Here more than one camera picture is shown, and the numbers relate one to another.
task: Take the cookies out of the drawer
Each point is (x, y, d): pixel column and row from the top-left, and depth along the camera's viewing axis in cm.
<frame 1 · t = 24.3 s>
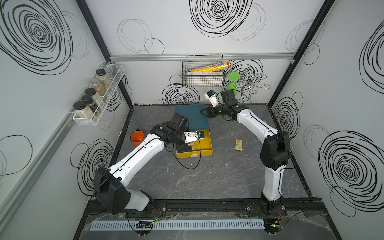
left hand: (188, 138, 79), fingers open
right hand: (205, 109, 89), fingers open
teal drawer cabinet: (197, 122, 83), point 23 cm above the table
yellow upper drawer: (203, 148, 81), point 15 cm above the table
green cookie packet: (238, 145, 98), on the table

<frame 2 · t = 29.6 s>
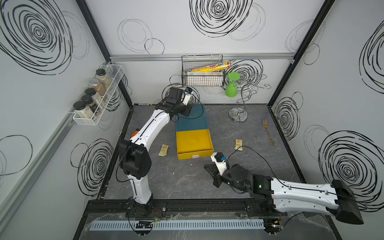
left hand: (188, 105, 87), fingers closed
right hand: (205, 167, 69), fingers closed
gold fork: (265, 123, 110), on the table
green cookie packet 2: (163, 150, 95), on the table
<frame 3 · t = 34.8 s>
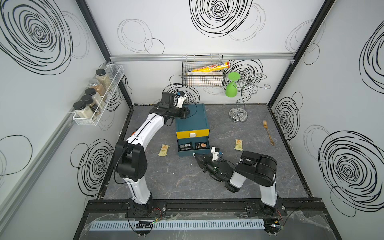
left hand: (188, 111, 87), fingers closed
right hand: (193, 156, 79), fingers closed
yellow upper drawer: (192, 134, 82), point 20 cm above the table
black snack packet: (185, 147, 88), point 9 cm above the table
the other named things where they were.

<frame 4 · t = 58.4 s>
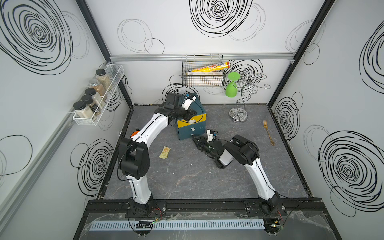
left hand: (194, 113, 87), fingers closed
right hand: (192, 137, 94), fingers open
yellow upper drawer: (198, 118, 93), point 17 cm above the table
